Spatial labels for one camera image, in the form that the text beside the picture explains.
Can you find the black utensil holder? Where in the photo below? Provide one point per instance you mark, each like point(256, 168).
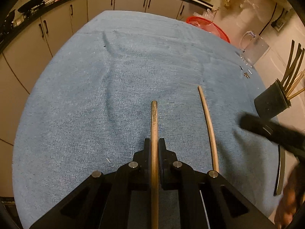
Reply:
point(270, 100)

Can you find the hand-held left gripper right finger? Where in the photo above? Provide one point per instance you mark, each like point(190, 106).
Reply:
point(162, 162)

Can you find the blue towel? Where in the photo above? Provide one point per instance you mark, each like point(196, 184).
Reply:
point(107, 100)

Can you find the wall power outlet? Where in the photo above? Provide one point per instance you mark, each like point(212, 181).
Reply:
point(278, 23)

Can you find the brown wooden chopstick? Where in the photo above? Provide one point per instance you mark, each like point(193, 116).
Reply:
point(154, 124)
point(297, 68)
point(293, 62)

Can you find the beige kitchen cabinets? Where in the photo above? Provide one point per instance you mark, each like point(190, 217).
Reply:
point(28, 43)

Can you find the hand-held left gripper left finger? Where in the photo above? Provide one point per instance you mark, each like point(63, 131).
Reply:
point(147, 162)

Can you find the small metal pieces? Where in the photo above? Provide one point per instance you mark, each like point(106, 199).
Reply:
point(247, 73)

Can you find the red plastic basket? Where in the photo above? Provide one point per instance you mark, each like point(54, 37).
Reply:
point(214, 27)

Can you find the crumpled clear plastic bag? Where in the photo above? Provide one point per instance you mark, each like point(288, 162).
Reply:
point(205, 13)

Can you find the dark chopstick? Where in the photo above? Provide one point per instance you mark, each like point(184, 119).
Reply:
point(288, 59)
point(280, 169)

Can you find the clear glass pitcher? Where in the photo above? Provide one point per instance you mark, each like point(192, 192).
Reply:
point(256, 49)

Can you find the person's right hand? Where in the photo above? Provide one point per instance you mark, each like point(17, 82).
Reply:
point(287, 202)

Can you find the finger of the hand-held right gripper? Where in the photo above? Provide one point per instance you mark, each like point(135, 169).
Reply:
point(252, 124)

